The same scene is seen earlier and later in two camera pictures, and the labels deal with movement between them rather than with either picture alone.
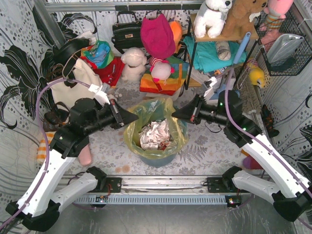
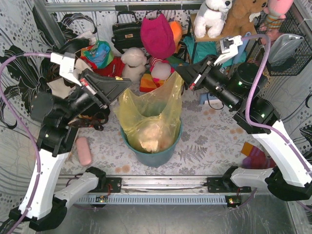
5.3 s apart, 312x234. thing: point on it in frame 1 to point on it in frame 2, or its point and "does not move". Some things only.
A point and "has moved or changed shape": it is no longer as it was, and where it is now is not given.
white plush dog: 210,18 does not move
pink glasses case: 85,156 does not move
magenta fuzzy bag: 158,36 does not move
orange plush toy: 176,30 does not move
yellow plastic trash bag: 147,110 has moved or changed shape
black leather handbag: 127,34 does not move
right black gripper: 196,109 to 199,76
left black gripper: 117,115 to 92,90
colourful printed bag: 100,54 does not move
